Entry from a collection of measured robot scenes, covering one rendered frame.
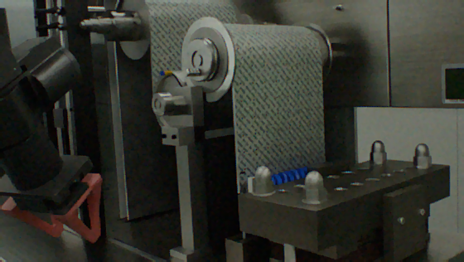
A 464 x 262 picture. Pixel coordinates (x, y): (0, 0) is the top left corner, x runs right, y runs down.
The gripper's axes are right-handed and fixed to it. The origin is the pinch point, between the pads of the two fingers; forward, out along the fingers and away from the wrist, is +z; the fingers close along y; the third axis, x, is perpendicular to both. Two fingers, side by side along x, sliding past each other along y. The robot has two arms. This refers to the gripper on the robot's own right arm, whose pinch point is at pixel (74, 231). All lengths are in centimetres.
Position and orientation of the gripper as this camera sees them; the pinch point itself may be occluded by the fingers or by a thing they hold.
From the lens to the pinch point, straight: 65.5
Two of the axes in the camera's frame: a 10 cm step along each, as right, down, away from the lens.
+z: 2.8, 8.1, 5.2
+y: -8.8, 0.0, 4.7
